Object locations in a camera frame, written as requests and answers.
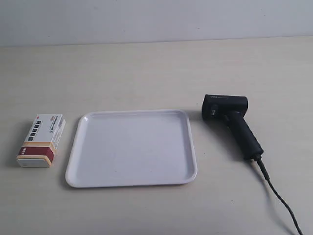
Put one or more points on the white plastic tray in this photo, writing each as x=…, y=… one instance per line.
x=132, y=148

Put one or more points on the black handheld barcode scanner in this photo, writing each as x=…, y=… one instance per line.
x=231, y=111

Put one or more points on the white red medicine box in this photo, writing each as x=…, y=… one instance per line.
x=40, y=145

